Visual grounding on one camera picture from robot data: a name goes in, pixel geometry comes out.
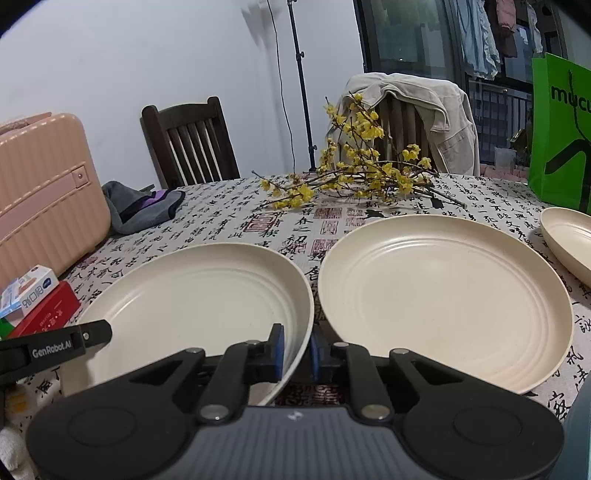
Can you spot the white blue small box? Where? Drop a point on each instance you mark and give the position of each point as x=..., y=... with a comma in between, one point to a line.
x=32, y=286

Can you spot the cream round plate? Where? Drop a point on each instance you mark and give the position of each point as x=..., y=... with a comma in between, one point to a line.
x=572, y=235
x=184, y=295
x=438, y=300

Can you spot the beige jacket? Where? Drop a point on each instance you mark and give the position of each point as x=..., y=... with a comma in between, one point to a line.
x=429, y=106

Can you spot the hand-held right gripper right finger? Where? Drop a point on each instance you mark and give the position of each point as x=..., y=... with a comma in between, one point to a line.
x=315, y=357

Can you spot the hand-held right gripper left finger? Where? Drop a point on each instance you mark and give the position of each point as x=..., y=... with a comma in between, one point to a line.
x=277, y=344

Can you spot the dark wooden chair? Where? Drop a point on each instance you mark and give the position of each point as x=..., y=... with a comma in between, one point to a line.
x=184, y=138
x=401, y=124

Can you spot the green white small box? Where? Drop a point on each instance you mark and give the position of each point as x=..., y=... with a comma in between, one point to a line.
x=5, y=325

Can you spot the blue bowl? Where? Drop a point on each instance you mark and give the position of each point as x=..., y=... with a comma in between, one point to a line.
x=581, y=438

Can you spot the dark framed glass door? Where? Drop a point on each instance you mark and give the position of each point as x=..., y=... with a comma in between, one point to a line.
x=406, y=37

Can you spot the white hanging garment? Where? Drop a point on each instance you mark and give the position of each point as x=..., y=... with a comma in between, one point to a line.
x=535, y=27

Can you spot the grey purple cloth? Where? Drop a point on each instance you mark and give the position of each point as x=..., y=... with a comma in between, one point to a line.
x=134, y=217

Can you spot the studio light on stand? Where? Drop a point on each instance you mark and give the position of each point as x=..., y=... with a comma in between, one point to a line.
x=300, y=69

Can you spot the white fuzzy cloth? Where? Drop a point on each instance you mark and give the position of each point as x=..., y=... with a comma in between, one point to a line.
x=11, y=452

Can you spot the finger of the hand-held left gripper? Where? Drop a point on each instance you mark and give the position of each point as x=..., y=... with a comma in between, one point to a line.
x=92, y=333

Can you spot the yellow flower branch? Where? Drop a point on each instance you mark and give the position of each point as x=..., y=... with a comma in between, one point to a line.
x=369, y=127

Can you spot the pink hard suitcase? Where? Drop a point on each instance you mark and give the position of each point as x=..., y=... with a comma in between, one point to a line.
x=41, y=198

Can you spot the green paper bag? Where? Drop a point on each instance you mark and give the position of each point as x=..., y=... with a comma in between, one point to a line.
x=554, y=147

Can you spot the light blue hanging shirt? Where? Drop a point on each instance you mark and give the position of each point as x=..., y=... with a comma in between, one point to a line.
x=475, y=41

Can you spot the pink hanging jacket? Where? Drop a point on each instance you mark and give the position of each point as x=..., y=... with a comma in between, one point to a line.
x=505, y=18

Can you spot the red flat box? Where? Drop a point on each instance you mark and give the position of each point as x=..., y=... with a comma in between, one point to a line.
x=51, y=309

